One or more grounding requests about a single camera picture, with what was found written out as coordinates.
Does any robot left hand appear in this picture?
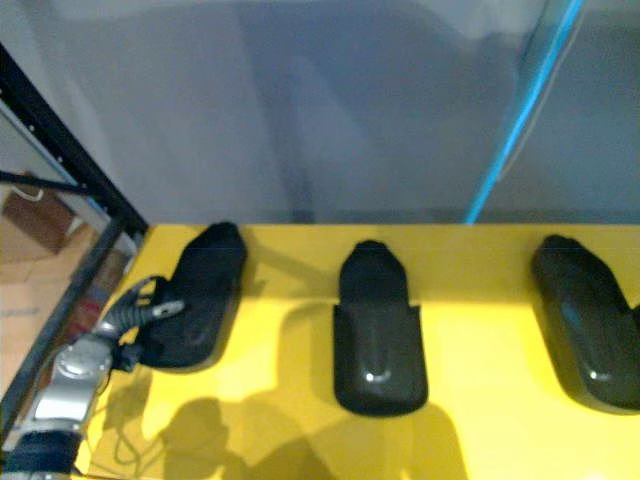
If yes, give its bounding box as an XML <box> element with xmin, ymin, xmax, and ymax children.
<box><xmin>102</xmin><ymin>275</ymin><xmax>187</xmax><ymax>352</ymax></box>

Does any yellow shelf board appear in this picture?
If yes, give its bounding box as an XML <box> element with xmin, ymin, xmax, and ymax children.
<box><xmin>73</xmin><ymin>223</ymin><xmax>640</xmax><ymax>480</ymax></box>

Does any brown cardboard box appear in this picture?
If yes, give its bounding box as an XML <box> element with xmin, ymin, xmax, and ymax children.
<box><xmin>2</xmin><ymin>172</ymin><xmax>81</xmax><ymax>257</ymax></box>

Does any black shelf frame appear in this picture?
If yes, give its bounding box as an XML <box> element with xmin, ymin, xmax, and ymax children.
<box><xmin>0</xmin><ymin>42</ymin><xmax>150</xmax><ymax>432</ymax></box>

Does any blue cable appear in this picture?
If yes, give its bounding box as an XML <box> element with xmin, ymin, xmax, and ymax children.
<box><xmin>464</xmin><ymin>0</ymin><xmax>586</xmax><ymax>225</ymax></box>

